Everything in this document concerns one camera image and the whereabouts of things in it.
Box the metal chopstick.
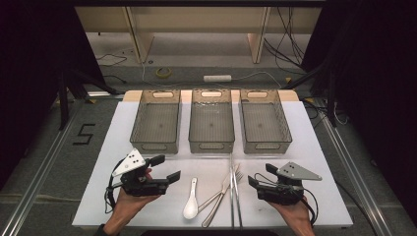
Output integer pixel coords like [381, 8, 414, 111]
[229, 153, 235, 230]
[233, 165, 244, 230]

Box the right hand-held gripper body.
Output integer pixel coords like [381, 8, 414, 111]
[257, 161, 323, 206]

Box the white floor cable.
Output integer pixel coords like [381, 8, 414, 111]
[141, 62, 283, 89]

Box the black curtain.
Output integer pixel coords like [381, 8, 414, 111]
[0, 0, 106, 191]
[301, 0, 417, 227]

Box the metal fork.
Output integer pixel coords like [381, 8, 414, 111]
[197, 170, 244, 213]

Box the light wooden shelf unit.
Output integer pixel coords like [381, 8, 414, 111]
[74, 6, 323, 65]

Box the bundle of black cables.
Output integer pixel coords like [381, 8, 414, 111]
[264, 6, 306, 72]

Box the right hand-held gripper cable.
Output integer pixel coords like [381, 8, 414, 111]
[254, 172, 320, 227]

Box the metal table knife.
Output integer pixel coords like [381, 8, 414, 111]
[201, 163, 240, 229]

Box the yellow tape roll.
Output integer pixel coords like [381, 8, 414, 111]
[154, 67, 172, 79]

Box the person's left hand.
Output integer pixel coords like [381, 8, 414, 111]
[112, 188, 162, 228]

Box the black metal stand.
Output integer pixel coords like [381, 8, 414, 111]
[57, 68, 121, 131]
[281, 58, 338, 127]

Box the grey transparent plastic bin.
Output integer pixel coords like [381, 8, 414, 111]
[239, 88, 293, 155]
[129, 89, 182, 155]
[188, 88, 236, 154]

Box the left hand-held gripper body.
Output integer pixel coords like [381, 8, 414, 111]
[111, 147, 169, 198]

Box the white power strip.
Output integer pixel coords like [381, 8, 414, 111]
[203, 74, 233, 84]

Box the white ceramic spoon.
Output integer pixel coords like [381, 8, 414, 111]
[182, 177, 200, 220]

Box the metal floor rail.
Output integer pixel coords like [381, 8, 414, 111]
[0, 97, 83, 236]
[314, 97, 394, 236]

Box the person's right hand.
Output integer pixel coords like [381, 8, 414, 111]
[268, 196, 313, 228]

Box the hand-held gripper cable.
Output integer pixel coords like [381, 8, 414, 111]
[103, 165, 124, 214]
[254, 172, 320, 227]

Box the white table sheet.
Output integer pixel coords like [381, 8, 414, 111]
[72, 100, 354, 229]

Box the thin black floor cable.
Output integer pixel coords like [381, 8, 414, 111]
[95, 53, 128, 68]

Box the left hand-held gripper cable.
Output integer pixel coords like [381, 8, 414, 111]
[103, 165, 124, 214]

